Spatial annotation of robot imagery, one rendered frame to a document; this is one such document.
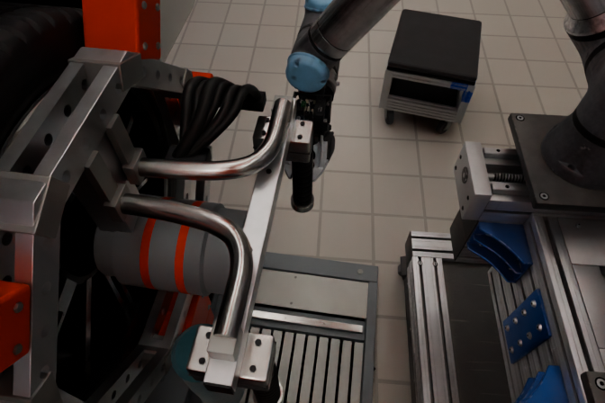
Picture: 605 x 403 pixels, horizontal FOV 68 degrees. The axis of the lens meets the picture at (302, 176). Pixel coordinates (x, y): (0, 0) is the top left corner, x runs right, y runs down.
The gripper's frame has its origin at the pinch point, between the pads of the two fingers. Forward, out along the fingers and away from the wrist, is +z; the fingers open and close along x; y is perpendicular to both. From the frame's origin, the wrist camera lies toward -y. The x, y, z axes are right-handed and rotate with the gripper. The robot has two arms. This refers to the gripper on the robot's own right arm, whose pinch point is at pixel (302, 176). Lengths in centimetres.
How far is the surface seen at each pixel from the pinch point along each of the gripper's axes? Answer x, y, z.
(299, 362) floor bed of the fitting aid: 1, -77, 11
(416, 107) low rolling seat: 35, -69, -95
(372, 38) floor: 15, -83, -161
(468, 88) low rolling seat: 52, -55, -93
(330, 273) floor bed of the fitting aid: 7, -75, -18
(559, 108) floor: 104, -83, -119
